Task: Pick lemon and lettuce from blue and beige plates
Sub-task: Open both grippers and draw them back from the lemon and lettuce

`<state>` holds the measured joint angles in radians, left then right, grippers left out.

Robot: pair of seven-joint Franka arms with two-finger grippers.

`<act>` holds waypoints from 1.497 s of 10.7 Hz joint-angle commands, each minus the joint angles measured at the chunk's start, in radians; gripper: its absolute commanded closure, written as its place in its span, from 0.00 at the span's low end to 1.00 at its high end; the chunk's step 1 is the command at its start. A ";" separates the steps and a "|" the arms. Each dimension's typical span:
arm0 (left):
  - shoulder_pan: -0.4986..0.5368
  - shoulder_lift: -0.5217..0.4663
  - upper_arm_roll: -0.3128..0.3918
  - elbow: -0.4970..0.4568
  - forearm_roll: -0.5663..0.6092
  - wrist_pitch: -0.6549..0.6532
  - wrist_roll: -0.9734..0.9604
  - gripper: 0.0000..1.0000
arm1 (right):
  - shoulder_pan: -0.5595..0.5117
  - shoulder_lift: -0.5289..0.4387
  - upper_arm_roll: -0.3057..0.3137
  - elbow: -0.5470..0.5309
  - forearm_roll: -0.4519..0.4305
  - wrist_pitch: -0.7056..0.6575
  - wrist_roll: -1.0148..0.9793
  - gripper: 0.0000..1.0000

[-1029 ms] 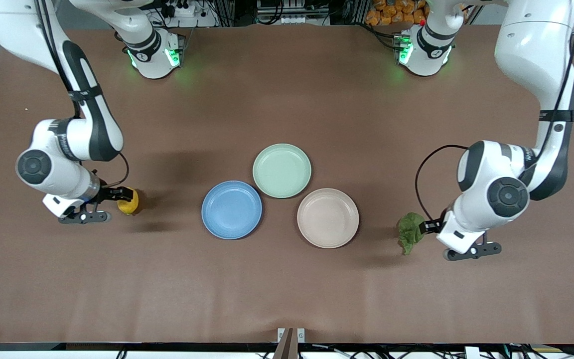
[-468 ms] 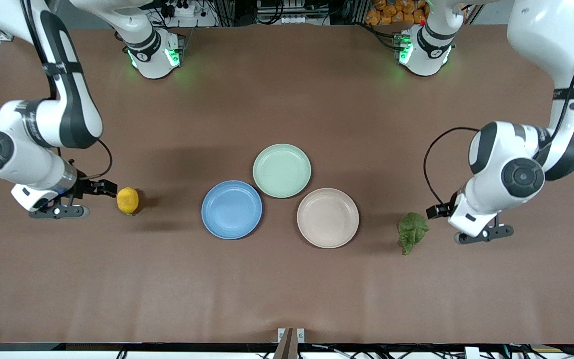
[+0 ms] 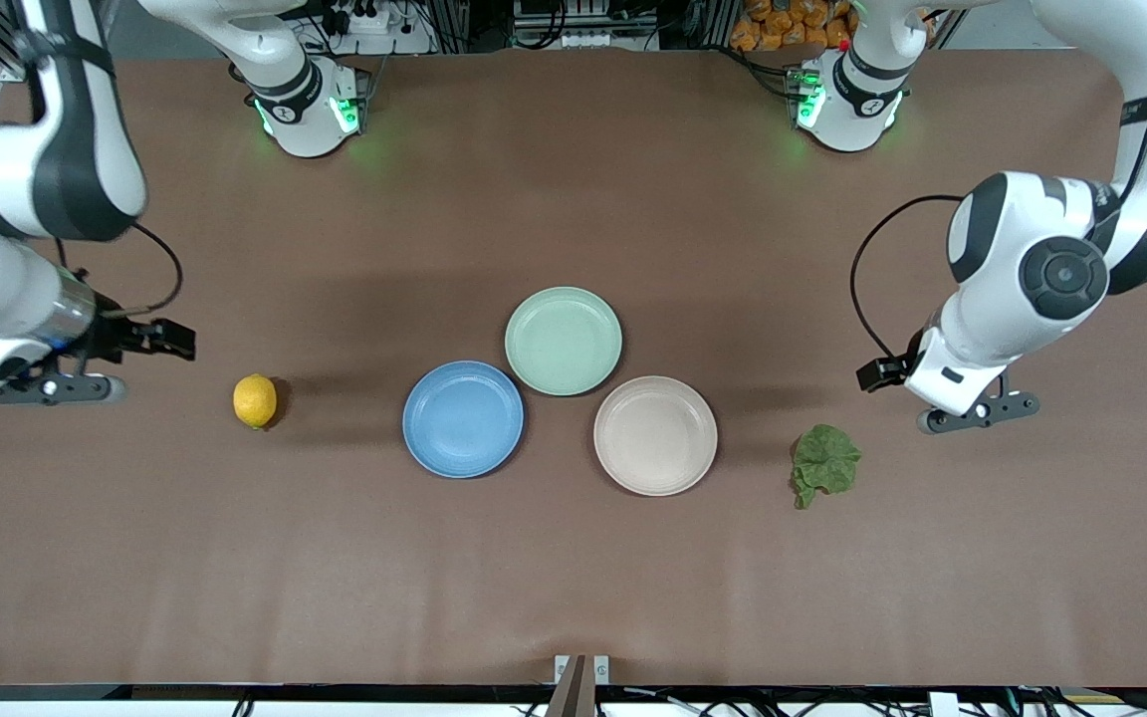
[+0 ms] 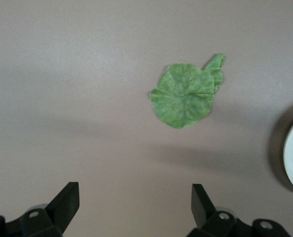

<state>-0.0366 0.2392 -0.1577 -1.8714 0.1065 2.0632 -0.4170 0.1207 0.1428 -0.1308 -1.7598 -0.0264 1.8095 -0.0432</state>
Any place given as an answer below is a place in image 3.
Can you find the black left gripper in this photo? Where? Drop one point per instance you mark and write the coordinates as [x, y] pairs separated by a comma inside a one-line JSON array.
[[878, 372]]

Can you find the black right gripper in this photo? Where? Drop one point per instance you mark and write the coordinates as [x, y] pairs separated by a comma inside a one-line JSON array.
[[118, 339]]

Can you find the green lettuce leaf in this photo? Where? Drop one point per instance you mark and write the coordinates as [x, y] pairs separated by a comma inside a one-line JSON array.
[[824, 463]]

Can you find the yellow lemon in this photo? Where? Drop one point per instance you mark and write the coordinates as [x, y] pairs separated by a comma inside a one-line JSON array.
[[255, 400]]

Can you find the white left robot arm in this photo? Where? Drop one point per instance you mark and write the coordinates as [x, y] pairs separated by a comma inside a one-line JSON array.
[[1012, 299]]

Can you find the beige plate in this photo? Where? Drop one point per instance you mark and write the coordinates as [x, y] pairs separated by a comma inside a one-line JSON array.
[[655, 436]]

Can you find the blue plate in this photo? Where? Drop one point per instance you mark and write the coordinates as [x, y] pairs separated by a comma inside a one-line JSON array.
[[464, 420]]

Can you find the light green plate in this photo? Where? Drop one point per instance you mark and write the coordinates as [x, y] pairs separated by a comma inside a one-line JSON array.
[[564, 341]]

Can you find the orange snack bag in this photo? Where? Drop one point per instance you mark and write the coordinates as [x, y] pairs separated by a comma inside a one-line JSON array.
[[783, 25]]

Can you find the white power strip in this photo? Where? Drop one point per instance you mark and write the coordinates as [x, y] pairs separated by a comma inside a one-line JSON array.
[[369, 18]]

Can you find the metal table edge bracket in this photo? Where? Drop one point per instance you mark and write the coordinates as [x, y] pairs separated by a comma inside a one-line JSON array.
[[580, 672]]

